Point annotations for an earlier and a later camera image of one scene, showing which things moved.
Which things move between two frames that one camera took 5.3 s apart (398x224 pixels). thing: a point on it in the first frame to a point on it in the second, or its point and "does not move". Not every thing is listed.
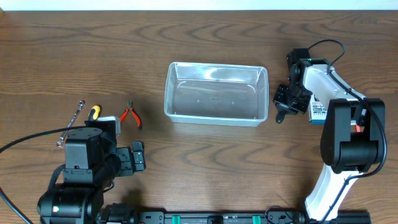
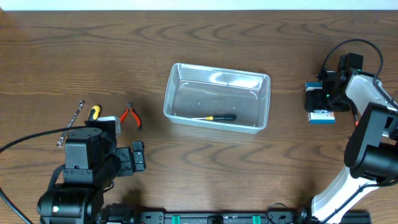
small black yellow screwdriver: (281, 113) to (226, 117)
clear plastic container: (216, 94) does not move
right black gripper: (300, 108) to (313, 101)
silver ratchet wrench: (73, 119) does not move
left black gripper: (127, 167) does not move
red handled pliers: (130, 107) does not move
